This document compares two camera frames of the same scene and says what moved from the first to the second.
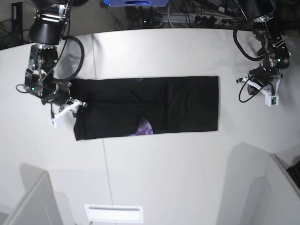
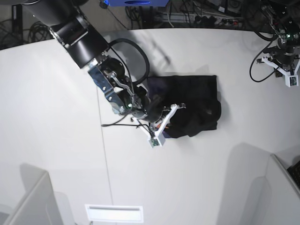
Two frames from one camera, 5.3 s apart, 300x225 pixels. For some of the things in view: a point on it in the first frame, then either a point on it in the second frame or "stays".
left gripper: x=59 y=94 -> x=153 y=117
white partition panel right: x=284 y=206 stays
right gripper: x=262 y=76 -> x=286 y=62
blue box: x=137 y=3 stays
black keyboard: x=294 y=171 stays
